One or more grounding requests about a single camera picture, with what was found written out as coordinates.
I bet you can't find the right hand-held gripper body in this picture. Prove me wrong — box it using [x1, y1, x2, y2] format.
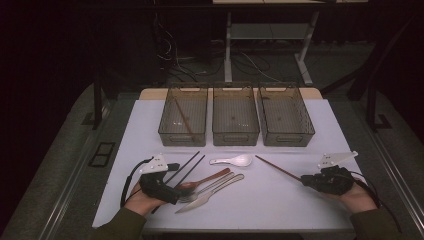
[314, 150, 360, 197]

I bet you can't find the black slanted beam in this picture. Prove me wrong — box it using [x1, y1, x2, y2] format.
[320, 16, 418, 101]

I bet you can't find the black stand post with foot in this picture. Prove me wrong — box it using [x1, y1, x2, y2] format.
[365, 78, 394, 133]

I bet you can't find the black floor cable bundle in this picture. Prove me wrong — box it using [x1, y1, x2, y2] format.
[153, 11, 231, 84]

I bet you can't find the brown wooden spoon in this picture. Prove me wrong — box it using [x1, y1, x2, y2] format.
[179, 167, 232, 194]

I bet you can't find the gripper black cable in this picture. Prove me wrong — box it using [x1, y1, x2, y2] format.
[119, 158, 153, 209]
[349, 170, 403, 234]

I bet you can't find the thin black metal stand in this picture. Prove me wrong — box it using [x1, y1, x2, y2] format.
[92, 73, 105, 131]

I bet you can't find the metal floor rail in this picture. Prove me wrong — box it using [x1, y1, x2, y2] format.
[39, 131, 111, 240]
[363, 128, 424, 231]

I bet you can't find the person's right hand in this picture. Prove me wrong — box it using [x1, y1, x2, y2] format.
[324, 181, 378, 215]

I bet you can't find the white floor cable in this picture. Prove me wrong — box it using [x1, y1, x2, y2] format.
[239, 50, 285, 83]

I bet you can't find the person's left hand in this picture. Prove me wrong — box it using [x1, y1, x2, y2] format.
[124, 182, 168, 217]

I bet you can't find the metal knife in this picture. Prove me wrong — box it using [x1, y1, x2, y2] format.
[174, 173, 245, 214]

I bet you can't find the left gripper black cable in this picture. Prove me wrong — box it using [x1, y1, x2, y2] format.
[119, 158, 153, 209]

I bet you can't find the white ceramic spoon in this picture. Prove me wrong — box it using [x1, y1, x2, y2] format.
[208, 153, 253, 168]

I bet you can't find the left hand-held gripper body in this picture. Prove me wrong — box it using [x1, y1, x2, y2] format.
[138, 153, 181, 206]

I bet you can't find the white metal desk frame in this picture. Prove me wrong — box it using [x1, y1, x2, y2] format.
[213, 0, 368, 87]

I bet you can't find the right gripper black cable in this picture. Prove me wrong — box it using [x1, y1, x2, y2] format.
[349, 170, 403, 234]

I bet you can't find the smoky clear plastic bin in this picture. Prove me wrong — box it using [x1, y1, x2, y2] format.
[257, 82, 316, 148]
[211, 81, 261, 147]
[158, 82, 209, 148]

